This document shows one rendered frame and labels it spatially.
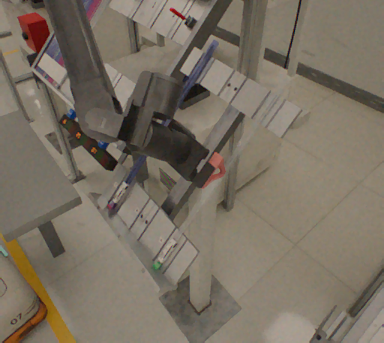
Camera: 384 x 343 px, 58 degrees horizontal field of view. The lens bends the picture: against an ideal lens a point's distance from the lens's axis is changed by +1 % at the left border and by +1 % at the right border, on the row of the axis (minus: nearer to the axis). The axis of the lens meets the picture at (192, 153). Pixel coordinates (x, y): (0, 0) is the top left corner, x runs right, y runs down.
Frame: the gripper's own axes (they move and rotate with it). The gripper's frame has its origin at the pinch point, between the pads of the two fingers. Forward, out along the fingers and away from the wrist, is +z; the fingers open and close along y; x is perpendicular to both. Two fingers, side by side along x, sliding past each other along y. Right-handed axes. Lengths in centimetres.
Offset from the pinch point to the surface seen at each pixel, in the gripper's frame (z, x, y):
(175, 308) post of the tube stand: 68, 69, 16
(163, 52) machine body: 67, -16, 104
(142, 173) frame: 26.5, 22.6, 35.3
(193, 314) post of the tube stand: 71, 66, 9
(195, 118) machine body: 51, 0, 49
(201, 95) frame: 56, -9, 57
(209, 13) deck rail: 20, -31, 41
